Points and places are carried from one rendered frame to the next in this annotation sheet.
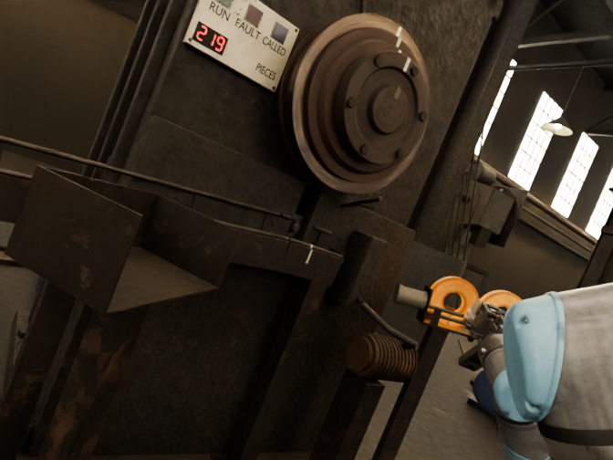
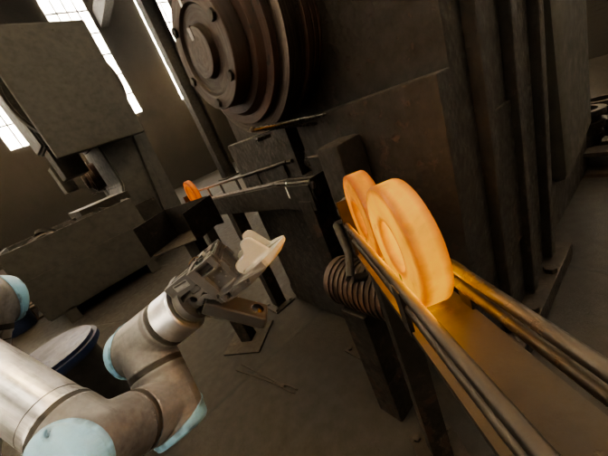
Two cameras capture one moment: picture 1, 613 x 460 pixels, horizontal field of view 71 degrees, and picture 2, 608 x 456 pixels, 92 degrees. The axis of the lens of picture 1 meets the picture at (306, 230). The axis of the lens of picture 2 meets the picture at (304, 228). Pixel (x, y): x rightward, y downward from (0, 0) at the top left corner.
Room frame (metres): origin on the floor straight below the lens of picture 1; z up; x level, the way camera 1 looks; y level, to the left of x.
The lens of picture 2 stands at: (1.21, -0.96, 0.90)
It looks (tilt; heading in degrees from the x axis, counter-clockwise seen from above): 21 degrees down; 92
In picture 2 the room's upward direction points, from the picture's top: 22 degrees counter-clockwise
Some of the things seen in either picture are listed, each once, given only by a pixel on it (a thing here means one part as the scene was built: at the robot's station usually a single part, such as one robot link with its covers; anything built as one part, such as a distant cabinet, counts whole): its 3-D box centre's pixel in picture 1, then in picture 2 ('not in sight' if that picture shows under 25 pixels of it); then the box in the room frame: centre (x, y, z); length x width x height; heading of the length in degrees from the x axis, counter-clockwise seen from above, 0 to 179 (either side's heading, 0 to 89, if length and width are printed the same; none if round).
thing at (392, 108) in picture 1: (383, 109); (208, 51); (1.13, -0.07, 1.11); 0.28 x 0.06 x 0.28; 125
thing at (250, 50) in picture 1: (244, 35); not in sight; (1.10, 0.33, 1.15); 0.26 x 0.02 x 0.18; 125
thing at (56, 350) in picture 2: not in sight; (84, 390); (0.10, 0.02, 0.22); 0.32 x 0.32 x 0.43
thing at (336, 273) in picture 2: (358, 417); (389, 346); (1.29, -0.36, 0.27); 0.22 x 0.13 x 0.53; 125
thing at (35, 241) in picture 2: not in sight; (89, 253); (-0.93, 1.85, 0.39); 1.03 x 0.83 x 0.79; 39
